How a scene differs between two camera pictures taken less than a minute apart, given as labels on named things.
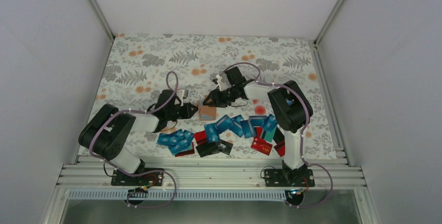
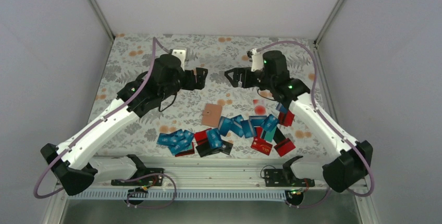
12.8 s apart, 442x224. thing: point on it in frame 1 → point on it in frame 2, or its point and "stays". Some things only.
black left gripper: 187,114 → 200,78
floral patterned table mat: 209,94 stays
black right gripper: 217,99 → 238,71
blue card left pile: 177,141 stays
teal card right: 269,135 stays
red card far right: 280,148 stays
